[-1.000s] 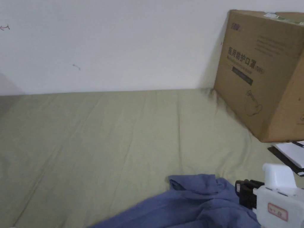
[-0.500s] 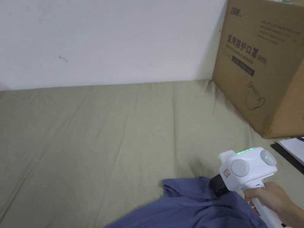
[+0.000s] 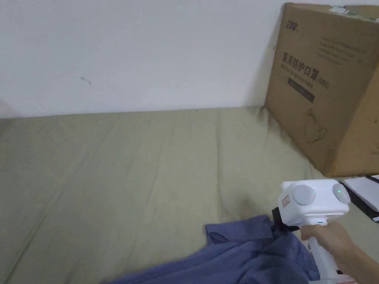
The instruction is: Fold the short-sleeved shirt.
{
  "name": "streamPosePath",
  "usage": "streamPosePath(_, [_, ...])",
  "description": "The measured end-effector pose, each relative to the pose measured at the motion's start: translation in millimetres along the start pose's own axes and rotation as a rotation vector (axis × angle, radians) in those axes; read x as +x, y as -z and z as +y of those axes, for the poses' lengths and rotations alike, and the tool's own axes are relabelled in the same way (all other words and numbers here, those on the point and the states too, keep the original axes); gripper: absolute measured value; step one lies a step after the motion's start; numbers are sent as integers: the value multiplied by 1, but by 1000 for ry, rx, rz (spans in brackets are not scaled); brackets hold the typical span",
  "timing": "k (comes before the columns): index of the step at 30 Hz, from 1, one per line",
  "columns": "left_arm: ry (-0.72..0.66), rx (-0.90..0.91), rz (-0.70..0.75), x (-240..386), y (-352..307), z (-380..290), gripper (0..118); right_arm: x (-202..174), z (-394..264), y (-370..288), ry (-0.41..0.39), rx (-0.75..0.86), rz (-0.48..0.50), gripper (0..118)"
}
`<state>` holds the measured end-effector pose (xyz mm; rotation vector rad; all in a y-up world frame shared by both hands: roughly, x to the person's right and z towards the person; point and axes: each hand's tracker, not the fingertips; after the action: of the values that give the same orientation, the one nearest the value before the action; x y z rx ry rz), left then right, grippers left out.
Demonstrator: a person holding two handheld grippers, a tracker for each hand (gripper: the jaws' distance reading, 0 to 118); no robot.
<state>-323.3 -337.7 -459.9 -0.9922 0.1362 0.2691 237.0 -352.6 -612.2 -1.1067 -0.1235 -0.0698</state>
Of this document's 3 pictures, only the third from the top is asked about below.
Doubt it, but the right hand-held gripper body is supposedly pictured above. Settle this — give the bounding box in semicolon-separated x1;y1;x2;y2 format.
272;179;350;284

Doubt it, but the dark blue shirt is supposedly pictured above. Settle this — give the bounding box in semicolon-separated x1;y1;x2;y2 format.
107;214;322;284

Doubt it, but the person's right forearm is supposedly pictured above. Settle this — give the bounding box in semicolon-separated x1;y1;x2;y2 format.
336;242;379;284

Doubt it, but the person's right hand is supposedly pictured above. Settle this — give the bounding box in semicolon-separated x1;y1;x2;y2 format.
300;221;356;274

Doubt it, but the white flat box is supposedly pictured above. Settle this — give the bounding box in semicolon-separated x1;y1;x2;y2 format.
345;174;379;213

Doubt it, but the black flat tray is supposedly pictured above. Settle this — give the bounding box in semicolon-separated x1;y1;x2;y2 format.
340;176;379;223

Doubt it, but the large brown cardboard carton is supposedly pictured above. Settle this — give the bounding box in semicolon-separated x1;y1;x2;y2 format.
264;2;379;178

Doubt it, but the bed with pale green sheet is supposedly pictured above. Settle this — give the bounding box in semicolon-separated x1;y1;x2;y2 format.
0;106;379;284

